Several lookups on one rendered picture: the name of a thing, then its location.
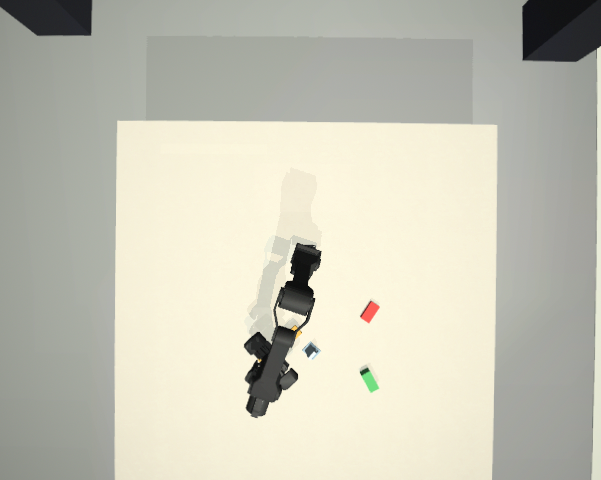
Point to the red rectangular block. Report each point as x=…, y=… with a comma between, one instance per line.
x=369, y=312

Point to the yellow bar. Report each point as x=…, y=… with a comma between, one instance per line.
x=294, y=328

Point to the green rectangular block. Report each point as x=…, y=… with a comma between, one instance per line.
x=369, y=380

